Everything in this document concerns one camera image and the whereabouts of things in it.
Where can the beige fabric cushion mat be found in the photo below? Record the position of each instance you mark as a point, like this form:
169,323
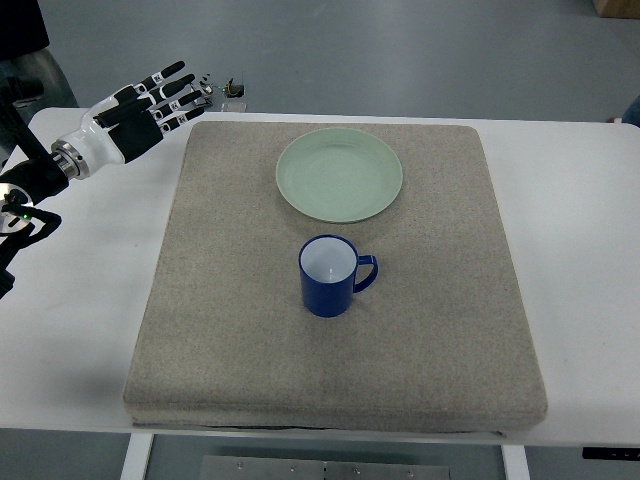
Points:
438,343

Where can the black robot torso corner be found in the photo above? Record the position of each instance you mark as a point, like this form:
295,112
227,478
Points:
23,30

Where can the small electronic part on floor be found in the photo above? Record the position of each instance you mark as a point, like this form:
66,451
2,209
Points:
233,90

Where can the light green plate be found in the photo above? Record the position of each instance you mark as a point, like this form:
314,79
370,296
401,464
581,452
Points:
339,175

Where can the metal bracket debris on floor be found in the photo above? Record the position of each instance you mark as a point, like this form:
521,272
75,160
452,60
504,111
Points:
207,92

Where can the white table leg frame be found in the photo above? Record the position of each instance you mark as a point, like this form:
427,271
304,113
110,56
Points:
137,456

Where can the cardboard box corner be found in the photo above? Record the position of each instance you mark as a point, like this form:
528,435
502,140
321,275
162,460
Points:
618,9

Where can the metal base plate under table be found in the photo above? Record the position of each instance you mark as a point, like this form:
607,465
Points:
229,467

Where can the black table control panel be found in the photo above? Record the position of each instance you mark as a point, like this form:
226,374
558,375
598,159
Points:
611,453

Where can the blue mug white inside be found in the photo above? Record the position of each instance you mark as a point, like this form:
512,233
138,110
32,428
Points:
331,272

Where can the blue object at right edge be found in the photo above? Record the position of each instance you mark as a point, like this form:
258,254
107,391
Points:
632,113

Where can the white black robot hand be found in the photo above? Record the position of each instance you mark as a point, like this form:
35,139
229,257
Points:
122,127

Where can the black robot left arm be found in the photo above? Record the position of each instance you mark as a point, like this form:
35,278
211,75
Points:
37,178

